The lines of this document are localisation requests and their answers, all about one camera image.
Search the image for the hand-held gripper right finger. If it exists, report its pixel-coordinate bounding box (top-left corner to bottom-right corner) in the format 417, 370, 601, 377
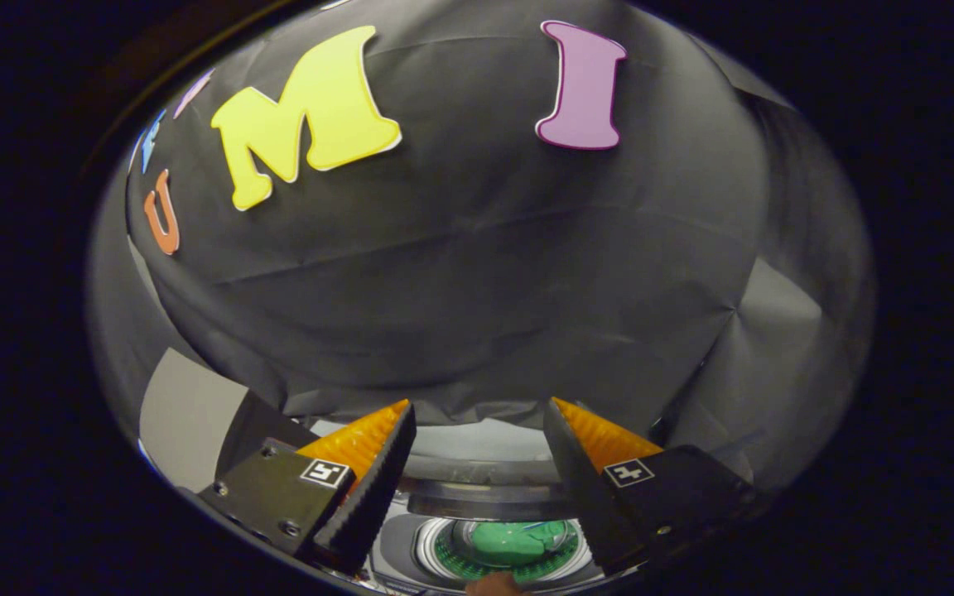
542, 396, 758, 576

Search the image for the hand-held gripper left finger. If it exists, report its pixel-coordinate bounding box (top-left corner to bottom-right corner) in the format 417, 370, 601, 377
195, 399, 418, 576

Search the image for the off-white cabinet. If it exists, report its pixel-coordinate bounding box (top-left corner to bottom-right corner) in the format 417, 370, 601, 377
139, 348, 320, 495

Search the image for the black backdrop cloth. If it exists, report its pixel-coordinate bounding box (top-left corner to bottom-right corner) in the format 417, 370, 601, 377
86, 0, 875, 497

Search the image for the green polo shirt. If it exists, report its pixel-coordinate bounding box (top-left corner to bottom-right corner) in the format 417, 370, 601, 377
470, 520, 569, 569

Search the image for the dark grey washing machine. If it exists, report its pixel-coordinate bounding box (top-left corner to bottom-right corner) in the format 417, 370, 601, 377
368, 488, 610, 594

